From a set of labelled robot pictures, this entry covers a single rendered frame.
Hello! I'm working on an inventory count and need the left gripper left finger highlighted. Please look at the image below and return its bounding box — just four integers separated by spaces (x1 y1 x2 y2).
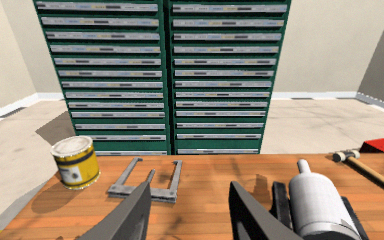
76 181 151 240

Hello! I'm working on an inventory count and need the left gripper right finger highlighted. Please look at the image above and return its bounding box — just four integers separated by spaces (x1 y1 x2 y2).
228 181 304 240

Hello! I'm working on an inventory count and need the yellow tin with white lid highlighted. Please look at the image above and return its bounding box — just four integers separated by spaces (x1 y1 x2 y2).
51 136 101 190

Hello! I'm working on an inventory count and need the wooden-handled mallet with white faces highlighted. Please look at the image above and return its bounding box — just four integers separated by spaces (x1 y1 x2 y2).
333 150 384 185

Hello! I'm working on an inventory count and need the red tool box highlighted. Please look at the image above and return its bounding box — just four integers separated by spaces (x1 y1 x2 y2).
359 138 384 153

